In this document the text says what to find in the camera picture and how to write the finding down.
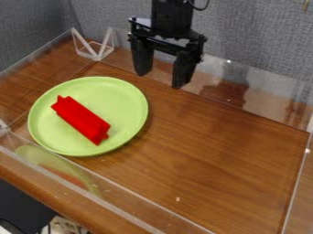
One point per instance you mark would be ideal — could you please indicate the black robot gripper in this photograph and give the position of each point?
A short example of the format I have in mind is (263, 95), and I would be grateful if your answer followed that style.
(168, 32)

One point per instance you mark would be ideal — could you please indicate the green round plate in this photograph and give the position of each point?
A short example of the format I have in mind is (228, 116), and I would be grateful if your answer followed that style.
(114, 99)

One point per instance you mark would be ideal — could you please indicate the red plastic block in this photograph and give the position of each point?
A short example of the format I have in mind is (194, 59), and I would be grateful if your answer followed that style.
(90, 125)

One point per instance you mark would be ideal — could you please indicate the white power strip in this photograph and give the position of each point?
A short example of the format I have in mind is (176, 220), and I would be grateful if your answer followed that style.
(62, 225)

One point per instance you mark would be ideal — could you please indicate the clear acrylic enclosure wall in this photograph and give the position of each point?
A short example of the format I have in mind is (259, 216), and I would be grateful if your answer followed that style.
(220, 164)

